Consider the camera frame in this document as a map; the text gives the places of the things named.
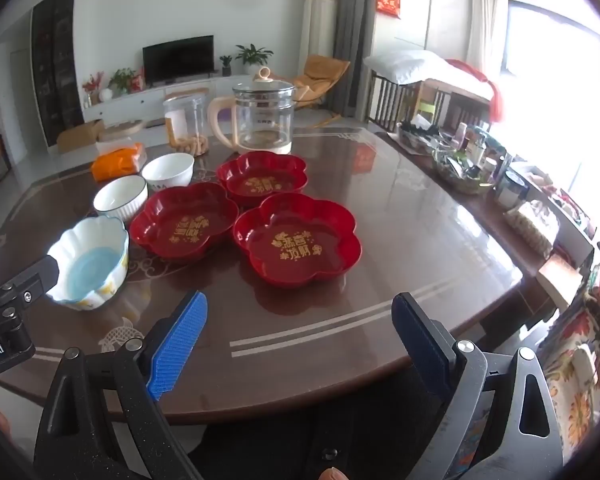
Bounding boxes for leafy green plant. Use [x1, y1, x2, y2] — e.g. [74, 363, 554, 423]
[107, 67, 140, 95]

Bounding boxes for red cloth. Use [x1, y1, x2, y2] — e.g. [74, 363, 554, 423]
[447, 58, 503, 123]

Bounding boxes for orange snack packet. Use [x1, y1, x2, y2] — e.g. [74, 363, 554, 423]
[91, 142, 147, 182]

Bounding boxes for large potted green plant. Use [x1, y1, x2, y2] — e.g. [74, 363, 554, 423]
[235, 43, 274, 77]

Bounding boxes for white ribbed bowl dark rim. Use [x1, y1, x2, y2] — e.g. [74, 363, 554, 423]
[93, 175, 148, 223]

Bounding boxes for black television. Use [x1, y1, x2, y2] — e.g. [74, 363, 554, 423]
[142, 35, 215, 86]

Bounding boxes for red flower-shaped plate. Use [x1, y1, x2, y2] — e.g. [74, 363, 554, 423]
[232, 192, 363, 288]
[129, 182, 240, 265]
[216, 151, 308, 209]

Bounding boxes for brown flat box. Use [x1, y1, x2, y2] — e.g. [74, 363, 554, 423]
[537, 252, 583, 311]

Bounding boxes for baskets of bottles and clutter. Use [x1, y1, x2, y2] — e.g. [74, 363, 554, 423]
[432, 147, 496, 195]

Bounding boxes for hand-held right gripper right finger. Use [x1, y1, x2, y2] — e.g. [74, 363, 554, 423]
[391, 291, 566, 480]

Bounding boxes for dark display cabinet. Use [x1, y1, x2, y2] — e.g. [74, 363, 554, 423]
[30, 0, 86, 146]

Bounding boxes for white container wooden lid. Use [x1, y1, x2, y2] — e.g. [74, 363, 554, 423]
[96, 120, 145, 155]

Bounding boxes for metal tray with clutter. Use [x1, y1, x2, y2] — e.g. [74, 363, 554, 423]
[397, 120, 446, 156]

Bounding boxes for red flowers in vase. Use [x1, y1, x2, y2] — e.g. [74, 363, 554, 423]
[81, 71, 105, 106]

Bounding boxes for white television cabinet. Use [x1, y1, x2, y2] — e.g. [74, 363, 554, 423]
[82, 74, 261, 128]

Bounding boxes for blue scalloped ceramic bowl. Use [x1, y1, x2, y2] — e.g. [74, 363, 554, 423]
[46, 216, 130, 311]

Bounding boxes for cardboard box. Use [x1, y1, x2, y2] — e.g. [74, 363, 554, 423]
[56, 119, 105, 155]

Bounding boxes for group of small bottles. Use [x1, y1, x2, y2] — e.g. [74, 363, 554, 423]
[452, 122, 511, 171]

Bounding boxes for woven basket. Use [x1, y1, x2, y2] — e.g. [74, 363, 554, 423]
[505, 200, 561, 258]

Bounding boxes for floral printed cloth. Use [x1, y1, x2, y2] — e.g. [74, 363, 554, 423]
[535, 260, 600, 466]

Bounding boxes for glass kettle cream handle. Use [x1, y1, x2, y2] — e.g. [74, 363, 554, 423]
[207, 66, 296, 156]

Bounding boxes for white pillow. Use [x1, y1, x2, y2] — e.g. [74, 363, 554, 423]
[362, 50, 496, 101]

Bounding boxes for grey curtain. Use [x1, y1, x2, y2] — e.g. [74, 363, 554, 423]
[327, 0, 381, 121]

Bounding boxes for dark lidded jar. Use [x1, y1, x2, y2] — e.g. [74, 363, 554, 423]
[495, 170, 531, 211]

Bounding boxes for covered standing air conditioner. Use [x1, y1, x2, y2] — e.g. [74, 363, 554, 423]
[297, 0, 338, 81]

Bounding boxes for white sheer curtain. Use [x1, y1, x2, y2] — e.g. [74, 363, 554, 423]
[467, 0, 506, 78]

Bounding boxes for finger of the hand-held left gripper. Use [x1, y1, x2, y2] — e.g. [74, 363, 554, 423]
[0, 255, 61, 313]

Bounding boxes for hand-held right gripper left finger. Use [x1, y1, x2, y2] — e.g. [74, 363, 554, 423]
[32, 290, 208, 480]

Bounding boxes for orange lounge chair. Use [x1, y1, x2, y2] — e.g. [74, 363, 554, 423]
[290, 55, 351, 128]

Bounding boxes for wooden slatted bench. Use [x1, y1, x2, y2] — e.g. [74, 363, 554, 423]
[367, 72, 491, 133]

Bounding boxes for clear jar wooden lid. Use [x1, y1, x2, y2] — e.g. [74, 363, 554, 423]
[162, 89, 211, 156]

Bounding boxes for plain white bowl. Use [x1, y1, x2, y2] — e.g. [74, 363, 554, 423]
[141, 153, 196, 193]

